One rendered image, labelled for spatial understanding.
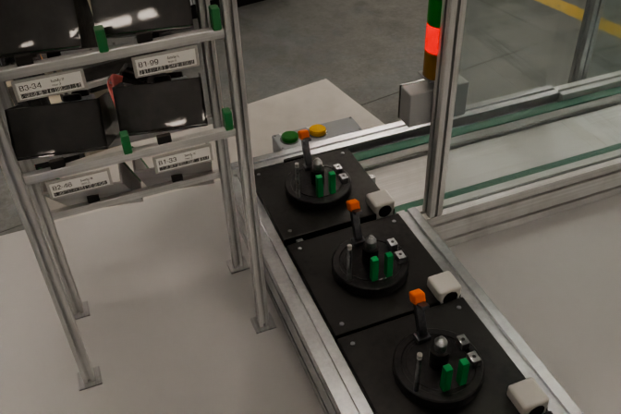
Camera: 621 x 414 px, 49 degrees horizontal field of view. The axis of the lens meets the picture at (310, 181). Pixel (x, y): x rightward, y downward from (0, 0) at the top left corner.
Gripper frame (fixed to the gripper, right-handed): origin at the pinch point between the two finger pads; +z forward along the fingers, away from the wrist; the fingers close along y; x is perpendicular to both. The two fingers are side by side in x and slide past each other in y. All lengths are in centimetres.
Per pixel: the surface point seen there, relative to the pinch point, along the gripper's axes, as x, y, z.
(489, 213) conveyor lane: -20, 71, 10
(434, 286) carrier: -34, 49, 27
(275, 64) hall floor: 220, 106, -101
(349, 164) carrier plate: -2.5, 46.0, 1.2
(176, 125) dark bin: -34.0, 0.0, 8.3
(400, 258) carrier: -29, 44, 23
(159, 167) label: -34.7, -1.7, 15.3
